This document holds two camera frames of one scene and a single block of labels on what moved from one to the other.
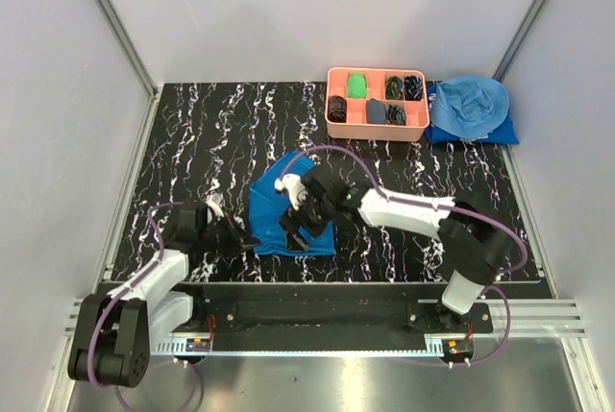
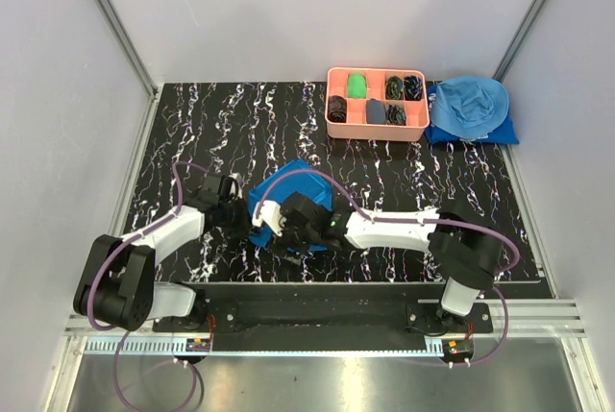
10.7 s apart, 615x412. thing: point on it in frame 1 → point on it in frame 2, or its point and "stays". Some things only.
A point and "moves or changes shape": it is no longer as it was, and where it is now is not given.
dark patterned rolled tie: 336,109 stays
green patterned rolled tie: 394,88 stays
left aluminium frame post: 112,13 stays
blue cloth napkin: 268,206 moves or changes shape
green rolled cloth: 356,85 stays
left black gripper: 239,240 → 242,229
